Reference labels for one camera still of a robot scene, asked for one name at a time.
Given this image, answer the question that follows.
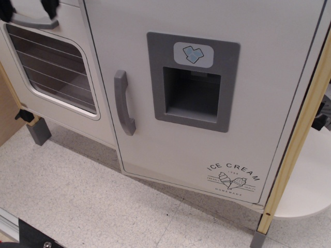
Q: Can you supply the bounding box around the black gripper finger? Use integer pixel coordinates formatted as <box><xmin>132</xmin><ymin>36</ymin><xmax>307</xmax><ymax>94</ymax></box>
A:
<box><xmin>0</xmin><ymin>0</ymin><xmax>14</xmax><ymax>22</ymax></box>
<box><xmin>41</xmin><ymin>0</ymin><xmax>59</xmax><ymax>19</ymax></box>

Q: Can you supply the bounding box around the grey fridge door handle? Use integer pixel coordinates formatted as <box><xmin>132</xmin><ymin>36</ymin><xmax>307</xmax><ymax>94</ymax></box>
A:
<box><xmin>114</xmin><ymin>70</ymin><xmax>136</xmax><ymax>136</ymax></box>

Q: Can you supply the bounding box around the white toy fridge door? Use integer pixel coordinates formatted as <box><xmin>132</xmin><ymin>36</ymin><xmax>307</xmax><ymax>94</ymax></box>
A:
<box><xmin>83</xmin><ymin>1</ymin><xmax>330</xmax><ymax>209</ymax></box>

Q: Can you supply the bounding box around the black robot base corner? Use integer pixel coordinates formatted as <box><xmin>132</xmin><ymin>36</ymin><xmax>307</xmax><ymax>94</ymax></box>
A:
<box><xmin>1</xmin><ymin>219</ymin><xmax>65</xmax><ymax>248</ymax></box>

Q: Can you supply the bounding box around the white toy oven door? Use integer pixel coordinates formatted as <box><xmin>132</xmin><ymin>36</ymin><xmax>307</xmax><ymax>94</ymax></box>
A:
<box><xmin>1</xmin><ymin>1</ymin><xmax>116</xmax><ymax>148</ymax></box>

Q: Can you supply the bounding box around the black clamp knob left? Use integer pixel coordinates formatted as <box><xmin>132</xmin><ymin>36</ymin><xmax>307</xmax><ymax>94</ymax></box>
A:
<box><xmin>15</xmin><ymin>109</ymin><xmax>35</xmax><ymax>123</ymax></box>

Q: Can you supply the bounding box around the black clamp knob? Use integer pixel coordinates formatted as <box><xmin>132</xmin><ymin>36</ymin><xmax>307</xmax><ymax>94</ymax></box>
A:
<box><xmin>15</xmin><ymin>109</ymin><xmax>35</xmax><ymax>123</ymax></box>
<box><xmin>311</xmin><ymin>95</ymin><xmax>330</xmax><ymax>131</ymax></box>

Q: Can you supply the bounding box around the light wooden left panel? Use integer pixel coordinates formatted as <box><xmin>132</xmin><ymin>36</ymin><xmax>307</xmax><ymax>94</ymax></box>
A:
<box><xmin>1</xmin><ymin>65</ymin><xmax>25</xmax><ymax>146</ymax></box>

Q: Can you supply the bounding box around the grey left foot cap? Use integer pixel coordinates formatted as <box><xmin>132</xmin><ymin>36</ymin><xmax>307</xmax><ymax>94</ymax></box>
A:
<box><xmin>26</xmin><ymin>118</ymin><xmax>52</xmax><ymax>146</ymax></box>

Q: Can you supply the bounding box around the grey foot cap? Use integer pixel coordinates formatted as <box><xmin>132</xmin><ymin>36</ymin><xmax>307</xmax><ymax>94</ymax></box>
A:
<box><xmin>26</xmin><ymin>118</ymin><xmax>52</xmax><ymax>146</ymax></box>
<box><xmin>250</xmin><ymin>231</ymin><xmax>266</xmax><ymax>248</ymax></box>

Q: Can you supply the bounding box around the grey ice dispenser panel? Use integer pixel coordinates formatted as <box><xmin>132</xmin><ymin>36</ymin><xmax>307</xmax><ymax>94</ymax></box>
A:
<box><xmin>147</xmin><ymin>32</ymin><xmax>240</xmax><ymax>133</ymax></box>

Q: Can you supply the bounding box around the black clamp knob right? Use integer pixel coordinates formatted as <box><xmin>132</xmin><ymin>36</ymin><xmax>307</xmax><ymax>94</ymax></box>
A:
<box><xmin>311</xmin><ymin>95</ymin><xmax>330</xmax><ymax>131</ymax></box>

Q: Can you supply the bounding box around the grey right foot cap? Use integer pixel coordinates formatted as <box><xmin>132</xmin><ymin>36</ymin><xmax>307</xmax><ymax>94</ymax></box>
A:
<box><xmin>250</xmin><ymin>231</ymin><xmax>266</xmax><ymax>248</ymax></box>

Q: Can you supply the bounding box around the grey oven door handle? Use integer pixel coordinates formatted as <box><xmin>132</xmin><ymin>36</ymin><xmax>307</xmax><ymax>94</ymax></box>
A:
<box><xmin>8</xmin><ymin>13</ymin><xmax>59</xmax><ymax>30</ymax></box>

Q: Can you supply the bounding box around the light wooden right post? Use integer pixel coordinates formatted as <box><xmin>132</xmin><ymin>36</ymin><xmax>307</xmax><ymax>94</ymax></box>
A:
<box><xmin>257</xmin><ymin>34</ymin><xmax>330</xmax><ymax>235</ymax></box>

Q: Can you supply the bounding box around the white round base plate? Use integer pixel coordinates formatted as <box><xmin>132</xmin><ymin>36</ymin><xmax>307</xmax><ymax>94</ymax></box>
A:
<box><xmin>274</xmin><ymin>127</ymin><xmax>330</xmax><ymax>220</ymax></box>

